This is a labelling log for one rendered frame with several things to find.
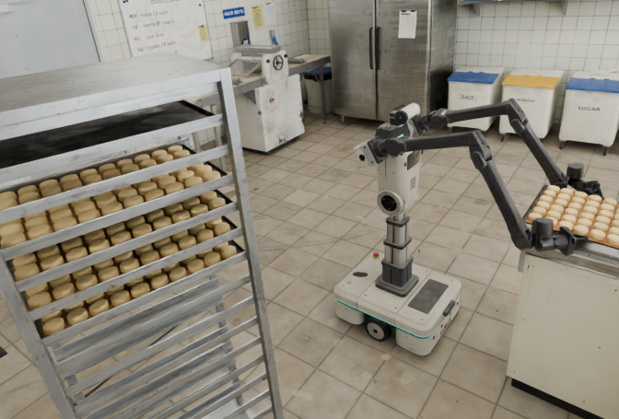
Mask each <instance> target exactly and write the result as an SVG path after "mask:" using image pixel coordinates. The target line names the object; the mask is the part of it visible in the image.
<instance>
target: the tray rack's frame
mask: <svg viewBox="0 0 619 419"><path fill-rule="evenodd" d="M221 66H224V65H220V64H213V63H209V62H206V61H203V60H199V59H195V58H192V57H188V56H184V55H180V54H177V53H173V52H165V53H159V52H158V53H151V54H146V55H140V56H135V57H129V58H123V59H118V60H112V61H106V62H100V63H94V64H84V65H79V66H73V67H67V68H61V69H55V70H50V71H44V72H39V73H33V74H27V75H22V76H11V77H5V78H0V127H4V126H8V125H12V124H17V123H22V122H29V121H34V120H38V119H43V118H47V117H52V116H56V115H61V114H65V113H69V112H74V111H81V110H86V109H91V108H96V107H99V106H104V105H109V104H113V103H117V102H122V101H126V100H131V99H139V98H143V97H148V96H152V95H157V94H161V93H166V92H170V91H174V90H179V89H184V88H187V87H196V86H201V85H204V84H209V83H214V82H218V81H221V79H220V74H219V69H216V68H217V67H221ZM0 293H1V295H2V297H3V299H4V301H5V303H6V306H7V308H8V310H9V312H10V314H11V316H12V318H13V320H14V322H15V323H16V325H17V327H18V330H19V333H20V335H21V337H22V339H23V341H24V343H25V345H26V346H27V348H28V350H29V353H30V355H31V357H32V359H33V361H34V363H35V366H36V368H37V369H38V371H39V373H40V375H41V378H42V380H43V382H44V384H45V386H46V388H47V390H48V391H49V393H50V396H51V398H52V400H53V403H54V405H55V407H56V409H57V411H58V413H59V414H60V416H61V418H62V419H77V417H76V413H75V410H76V408H75V406H74V404H73V403H72V401H71V399H70V396H69V397H67V395H66V392H65V390H64V389H65V385H64V383H63V381H62V379H61V376H60V374H59V373H56V371H55V368H54V366H53V365H54V362H53V359H52V357H51V354H50V352H49V350H48V348H45V347H44V344H43V342H42V340H41V337H40V336H39V333H38V331H37V329H36V327H35V325H34V321H33V320H32V318H31V316H30V314H29V311H28V309H27V307H26V305H25V303H24V301H23V298H22V296H21V295H20V293H19V291H18V287H17V285H16V283H15V281H14V279H13V277H12V274H11V273H10V271H9V269H8V267H7V265H6V261H5V259H4V257H3V255H2V253H1V251H0ZM245 402H246V401H245V399H244V398H243V396H241V397H239V398H238V399H237V398H235V399H233V400H232V401H230V402H228V403H226V404H224V405H223V406H221V407H219V408H218V409H216V410H215V411H213V412H211V413H210V414H208V415H207V416H205V417H203V418H202V419H220V418H221V417H223V416H225V415H226V414H228V413H230V412H232V411H233V410H235V409H237V408H238V407H240V406H241V405H242V404H244V403H245Z"/></svg>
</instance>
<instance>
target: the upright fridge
mask: <svg viewBox="0 0 619 419"><path fill-rule="evenodd" d="M457 5H458V0H327V6H328V22H329V39H330V55H331V72H332V89H333V115H334V116H338V115H341V121H342V122H341V124H345V123H344V120H345V116H348V117H355V118H362V119H369V120H376V121H384V122H388V121H389V120H390V117H389V116H390V112H391V111H393V110H394V109H395V108H397V107H399V106H400V105H402V106H401V107H399V108H397V109H396V110H395V111H399V110H401V109H402V108H404V106H408V105H410V104H411V103H417V104H419V105H420V107H421V112H420V113H421V114H422V113H424V114H425V113H427V112H429V113H430V112H431V111H434V110H436V111H438V110H439V109H448V93H449V82H448V81H447V79H448V78H449V77H450V76H451V74H452V73H453V63H454V48H455V34H456V19H457ZM402 10H406V11H411V10H415V11H416V26H415V38H398V34H399V24H400V11H402ZM403 105H404V106H403Z"/></svg>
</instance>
